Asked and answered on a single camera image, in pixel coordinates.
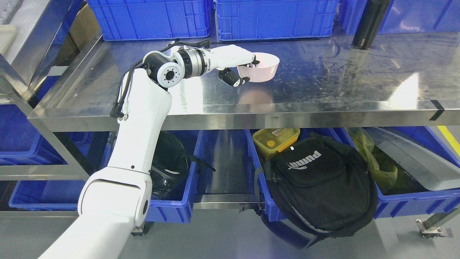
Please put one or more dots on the blue crate top middle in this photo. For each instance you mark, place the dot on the blue crate top middle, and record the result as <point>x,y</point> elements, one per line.
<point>246,20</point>

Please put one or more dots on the stainless steel table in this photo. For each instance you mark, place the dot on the stainless steel table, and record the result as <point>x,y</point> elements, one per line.
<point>402,80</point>

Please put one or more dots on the blue crate top left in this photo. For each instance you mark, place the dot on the blue crate top left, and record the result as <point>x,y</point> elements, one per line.
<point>131,20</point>

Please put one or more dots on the yellow green plastic bag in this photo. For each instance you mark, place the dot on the yellow green plastic bag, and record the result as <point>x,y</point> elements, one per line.
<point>383,171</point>

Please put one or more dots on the pink plastic bowl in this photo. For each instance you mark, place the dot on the pink plastic bowl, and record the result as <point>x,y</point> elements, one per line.
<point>264,71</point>

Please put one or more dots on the blue bin far left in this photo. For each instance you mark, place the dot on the blue bin far left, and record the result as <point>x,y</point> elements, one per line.
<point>22,144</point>

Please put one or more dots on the blue crate top right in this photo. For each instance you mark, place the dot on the blue crate top right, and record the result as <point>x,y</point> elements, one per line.
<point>405,16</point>

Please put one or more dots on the blue bin under table left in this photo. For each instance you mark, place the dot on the blue bin under table left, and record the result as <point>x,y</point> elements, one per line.
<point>180,209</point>

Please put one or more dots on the blue bin under backpack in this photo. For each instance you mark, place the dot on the blue bin under backpack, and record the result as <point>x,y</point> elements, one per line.
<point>264,202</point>

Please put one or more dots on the grey metal tray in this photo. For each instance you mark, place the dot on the grey metal tray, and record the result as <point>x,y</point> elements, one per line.
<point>433,172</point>

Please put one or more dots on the yellow lunch box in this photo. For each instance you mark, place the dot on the yellow lunch box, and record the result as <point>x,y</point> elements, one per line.
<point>271,141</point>

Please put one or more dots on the black puma backpack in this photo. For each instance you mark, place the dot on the black puma backpack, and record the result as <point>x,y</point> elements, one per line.
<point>323,186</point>

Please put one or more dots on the blue crate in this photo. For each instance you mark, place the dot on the blue crate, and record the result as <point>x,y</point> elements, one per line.
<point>405,16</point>
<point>131,20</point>
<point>246,20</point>

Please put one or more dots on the black helmet with visor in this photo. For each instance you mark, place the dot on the black helmet with visor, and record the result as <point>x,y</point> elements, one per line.
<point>171,165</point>

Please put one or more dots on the cardboard box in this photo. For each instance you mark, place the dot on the cardboard box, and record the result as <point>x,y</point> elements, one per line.
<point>78,28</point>

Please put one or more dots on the black thermos bottle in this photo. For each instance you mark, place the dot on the black thermos bottle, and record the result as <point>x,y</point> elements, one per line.
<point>370,22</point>

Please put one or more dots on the blue bin under table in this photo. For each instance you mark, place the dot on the blue bin under table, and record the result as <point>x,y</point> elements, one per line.
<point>180,209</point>
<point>408,197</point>

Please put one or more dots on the blue bin under table right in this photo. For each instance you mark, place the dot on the blue bin under table right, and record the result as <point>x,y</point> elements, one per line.
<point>408,197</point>

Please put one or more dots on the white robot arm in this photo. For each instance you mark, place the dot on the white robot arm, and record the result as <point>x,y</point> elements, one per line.
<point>114,201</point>

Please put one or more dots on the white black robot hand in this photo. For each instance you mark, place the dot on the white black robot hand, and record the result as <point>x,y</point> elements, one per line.
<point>223,58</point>

